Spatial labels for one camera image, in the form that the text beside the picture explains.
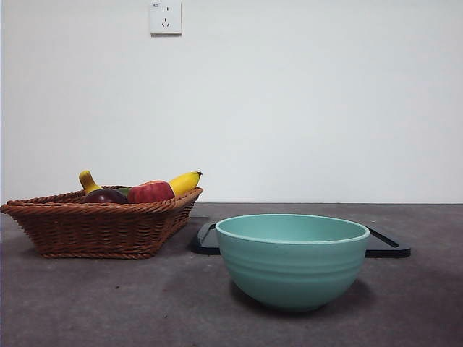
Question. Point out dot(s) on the dark purple plum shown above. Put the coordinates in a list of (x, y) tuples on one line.
[(105, 197)]

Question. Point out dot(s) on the dark rectangular tray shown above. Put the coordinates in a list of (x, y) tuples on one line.
[(206, 242)]

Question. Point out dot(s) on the white wall socket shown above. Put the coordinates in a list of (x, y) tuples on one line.
[(165, 18)]

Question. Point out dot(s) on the brown wicker basket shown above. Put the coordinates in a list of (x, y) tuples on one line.
[(97, 231)]

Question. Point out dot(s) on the yellow banana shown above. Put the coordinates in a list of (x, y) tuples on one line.
[(184, 182)]

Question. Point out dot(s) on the red apple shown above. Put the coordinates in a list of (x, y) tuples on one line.
[(150, 192)]

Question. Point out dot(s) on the teal ribbed bowl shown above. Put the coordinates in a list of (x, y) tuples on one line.
[(293, 271)]

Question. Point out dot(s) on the green fruit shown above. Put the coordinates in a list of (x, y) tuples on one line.
[(123, 189)]

